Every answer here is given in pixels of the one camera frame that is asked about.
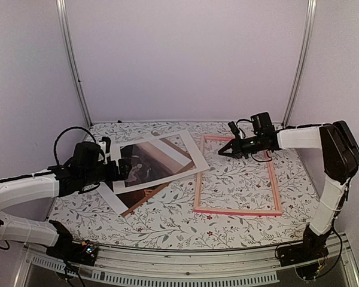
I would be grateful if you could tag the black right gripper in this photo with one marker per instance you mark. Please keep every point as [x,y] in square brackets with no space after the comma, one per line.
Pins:
[237,151]

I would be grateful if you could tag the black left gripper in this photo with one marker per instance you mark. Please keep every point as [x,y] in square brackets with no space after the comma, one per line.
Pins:
[122,174]

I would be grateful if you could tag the white mat board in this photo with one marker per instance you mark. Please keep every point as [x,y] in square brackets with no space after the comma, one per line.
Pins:
[199,161]

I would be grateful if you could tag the pink wooden picture frame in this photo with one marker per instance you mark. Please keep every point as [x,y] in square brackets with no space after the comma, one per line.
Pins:
[235,186]

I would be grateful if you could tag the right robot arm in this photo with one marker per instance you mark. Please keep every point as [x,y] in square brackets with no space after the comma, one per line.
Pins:
[341,162]

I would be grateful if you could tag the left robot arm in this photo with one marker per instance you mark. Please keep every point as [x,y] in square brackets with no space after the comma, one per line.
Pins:
[24,188]

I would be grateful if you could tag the photo print with white border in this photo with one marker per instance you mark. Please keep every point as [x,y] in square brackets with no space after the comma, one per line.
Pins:
[107,192]

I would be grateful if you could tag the brown backing board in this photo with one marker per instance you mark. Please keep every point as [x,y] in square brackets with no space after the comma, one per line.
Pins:
[164,157]

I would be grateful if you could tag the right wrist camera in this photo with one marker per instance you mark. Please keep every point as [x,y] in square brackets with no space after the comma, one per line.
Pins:
[237,132]

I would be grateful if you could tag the right aluminium corner post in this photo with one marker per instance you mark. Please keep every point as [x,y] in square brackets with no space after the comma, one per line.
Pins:
[303,55]

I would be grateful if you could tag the aluminium corner post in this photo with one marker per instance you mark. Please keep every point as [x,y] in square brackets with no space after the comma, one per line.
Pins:
[303,55]
[69,48]

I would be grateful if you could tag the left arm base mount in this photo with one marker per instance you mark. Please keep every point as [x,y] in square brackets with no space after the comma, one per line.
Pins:
[85,252]

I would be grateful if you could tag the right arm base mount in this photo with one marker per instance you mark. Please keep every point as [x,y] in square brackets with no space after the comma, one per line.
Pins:
[289,254]

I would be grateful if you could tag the left aluminium corner post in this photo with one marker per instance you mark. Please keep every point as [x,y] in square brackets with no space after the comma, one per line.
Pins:
[69,48]

